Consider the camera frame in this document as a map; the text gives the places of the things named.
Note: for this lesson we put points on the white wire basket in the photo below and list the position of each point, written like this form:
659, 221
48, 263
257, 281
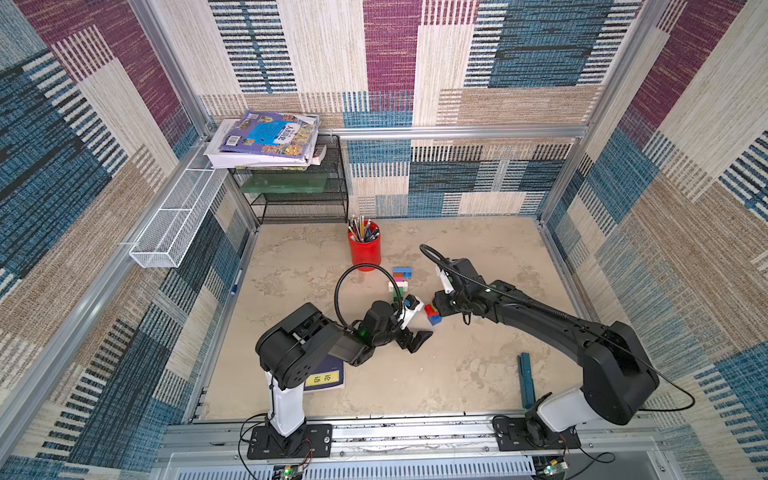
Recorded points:
165, 241

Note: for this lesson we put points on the light blue lego brick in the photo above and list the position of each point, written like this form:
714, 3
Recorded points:
406, 272

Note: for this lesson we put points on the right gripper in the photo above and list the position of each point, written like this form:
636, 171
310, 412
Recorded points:
444, 302

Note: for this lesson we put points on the red pencil cup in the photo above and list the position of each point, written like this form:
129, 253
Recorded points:
365, 253

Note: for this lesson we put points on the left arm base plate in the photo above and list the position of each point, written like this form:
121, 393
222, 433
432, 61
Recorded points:
309, 440

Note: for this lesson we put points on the dark blue notebook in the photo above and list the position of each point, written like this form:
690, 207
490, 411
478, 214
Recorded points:
329, 374

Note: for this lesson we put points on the white lego brick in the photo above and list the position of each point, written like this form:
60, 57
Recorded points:
402, 285

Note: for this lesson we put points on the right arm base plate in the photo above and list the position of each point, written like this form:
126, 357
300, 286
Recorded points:
523, 434

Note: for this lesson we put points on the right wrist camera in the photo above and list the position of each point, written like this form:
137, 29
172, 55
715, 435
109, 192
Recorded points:
445, 280

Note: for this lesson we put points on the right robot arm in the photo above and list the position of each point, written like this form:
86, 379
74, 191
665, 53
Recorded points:
617, 376

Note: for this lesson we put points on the red lego brick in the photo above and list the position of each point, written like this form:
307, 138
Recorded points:
431, 311

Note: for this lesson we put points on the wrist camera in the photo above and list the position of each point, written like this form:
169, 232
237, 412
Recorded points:
445, 280
411, 306

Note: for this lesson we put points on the green tray on shelf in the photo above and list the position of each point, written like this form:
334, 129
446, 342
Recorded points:
285, 183

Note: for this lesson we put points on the dark green lego brick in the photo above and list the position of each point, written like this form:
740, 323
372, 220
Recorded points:
398, 294

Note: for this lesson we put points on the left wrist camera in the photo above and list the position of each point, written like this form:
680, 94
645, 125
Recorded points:
411, 306

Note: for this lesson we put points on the black wire shelf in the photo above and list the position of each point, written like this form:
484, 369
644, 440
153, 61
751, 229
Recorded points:
315, 194

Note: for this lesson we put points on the teal stapler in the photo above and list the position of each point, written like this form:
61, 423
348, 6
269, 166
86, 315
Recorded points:
528, 396

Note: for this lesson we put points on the pencils in cup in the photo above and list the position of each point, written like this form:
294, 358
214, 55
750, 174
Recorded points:
362, 230

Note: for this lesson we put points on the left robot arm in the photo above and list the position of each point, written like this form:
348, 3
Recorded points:
292, 349

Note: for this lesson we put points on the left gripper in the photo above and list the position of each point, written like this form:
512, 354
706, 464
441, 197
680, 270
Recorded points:
406, 343

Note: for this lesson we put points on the stack of books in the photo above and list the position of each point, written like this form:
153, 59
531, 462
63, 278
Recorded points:
267, 140

